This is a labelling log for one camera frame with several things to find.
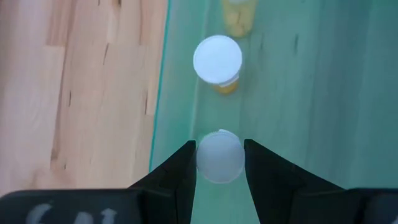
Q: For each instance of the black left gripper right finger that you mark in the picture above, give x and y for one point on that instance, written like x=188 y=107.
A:
x=280 y=186

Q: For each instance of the translucent green plastic bin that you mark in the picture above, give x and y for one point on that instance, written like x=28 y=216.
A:
x=311 y=93

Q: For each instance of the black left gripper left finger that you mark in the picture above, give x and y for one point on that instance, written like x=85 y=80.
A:
x=174 y=186

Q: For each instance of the orange medicine bottle white cap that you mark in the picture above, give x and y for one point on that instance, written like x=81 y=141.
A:
x=220 y=158
x=237 y=18
x=217 y=59

